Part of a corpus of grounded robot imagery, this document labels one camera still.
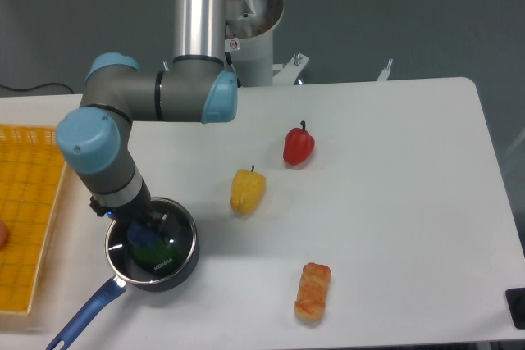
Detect green bell pepper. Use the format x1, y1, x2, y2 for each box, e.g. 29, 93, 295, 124
130, 241, 179, 277

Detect dark pot blue handle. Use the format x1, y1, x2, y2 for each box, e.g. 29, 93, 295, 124
47, 198, 200, 349

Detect orange toy bread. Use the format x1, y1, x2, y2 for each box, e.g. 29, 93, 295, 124
294, 262, 331, 323

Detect white base frame with bolts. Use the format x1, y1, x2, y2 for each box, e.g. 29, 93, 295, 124
162, 52, 395, 88

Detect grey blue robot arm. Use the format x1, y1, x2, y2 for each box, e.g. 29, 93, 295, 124
55, 0, 238, 223

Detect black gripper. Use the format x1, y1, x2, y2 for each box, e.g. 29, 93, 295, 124
89, 181, 170, 244

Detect yellow woven basket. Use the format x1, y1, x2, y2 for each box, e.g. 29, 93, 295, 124
1, 124, 66, 316

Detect yellow bell pepper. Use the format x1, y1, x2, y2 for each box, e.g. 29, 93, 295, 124
230, 165, 267, 215

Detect black cable on floor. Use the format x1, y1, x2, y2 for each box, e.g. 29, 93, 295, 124
0, 82, 75, 93

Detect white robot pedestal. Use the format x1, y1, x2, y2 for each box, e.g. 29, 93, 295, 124
226, 0, 284, 87

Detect glass pot lid blue knob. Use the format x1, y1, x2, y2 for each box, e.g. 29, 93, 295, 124
105, 198, 200, 292

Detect black device at table edge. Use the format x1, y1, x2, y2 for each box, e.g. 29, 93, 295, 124
505, 288, 525, 330

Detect red bell pepper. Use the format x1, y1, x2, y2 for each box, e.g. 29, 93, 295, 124
282, 120, 315, 166

